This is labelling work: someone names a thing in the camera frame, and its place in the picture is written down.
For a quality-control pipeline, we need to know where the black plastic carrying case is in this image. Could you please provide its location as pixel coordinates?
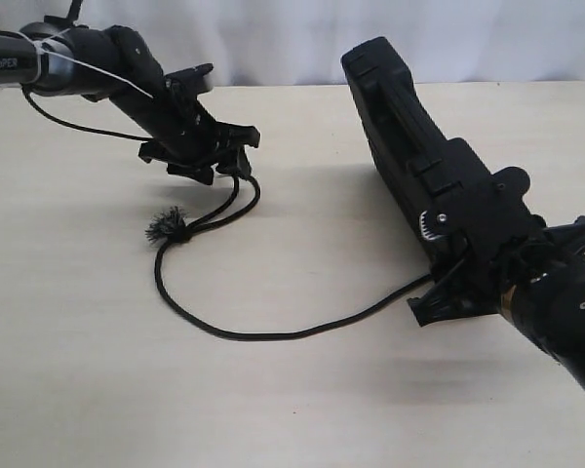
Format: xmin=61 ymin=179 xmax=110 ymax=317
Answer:
xmin=339 ymin=36 xmax=498 ymax=287

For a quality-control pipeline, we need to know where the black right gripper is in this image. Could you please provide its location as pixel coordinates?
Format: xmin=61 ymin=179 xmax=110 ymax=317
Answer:
xmin=407 ymin=235 xmax=517 ymax=327

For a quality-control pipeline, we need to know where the white zip tie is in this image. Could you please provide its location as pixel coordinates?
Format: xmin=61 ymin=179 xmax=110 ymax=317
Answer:
xmin=18 ymin=22 xmax=163 ymax=100

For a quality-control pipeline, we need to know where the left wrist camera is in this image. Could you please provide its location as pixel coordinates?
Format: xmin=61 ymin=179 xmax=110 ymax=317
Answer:
xmin=165 ymin=62 xmax=214 ymax=97

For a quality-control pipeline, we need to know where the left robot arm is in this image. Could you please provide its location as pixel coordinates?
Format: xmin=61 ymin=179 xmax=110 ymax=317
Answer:
xmin=0 ymin=19 xmax=260 ymax=185

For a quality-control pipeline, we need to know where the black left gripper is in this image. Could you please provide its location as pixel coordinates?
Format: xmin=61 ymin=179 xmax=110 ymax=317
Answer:
xmin=104 ymin=26 xmax=261 ymax=181

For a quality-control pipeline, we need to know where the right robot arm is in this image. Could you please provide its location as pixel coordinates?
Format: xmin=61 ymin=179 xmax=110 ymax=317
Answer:
xmin=372 ymin=139 xmax=585 ymax=391

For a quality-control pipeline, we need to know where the black cord with frayed end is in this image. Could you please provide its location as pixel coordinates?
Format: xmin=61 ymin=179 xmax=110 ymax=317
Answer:
xmin=145 ymin=173 xmax=433 ymax=341

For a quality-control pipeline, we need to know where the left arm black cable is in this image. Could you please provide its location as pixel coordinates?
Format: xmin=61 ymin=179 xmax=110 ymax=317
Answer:
xmin=21 ymin=85 xmax=157 ymax=145

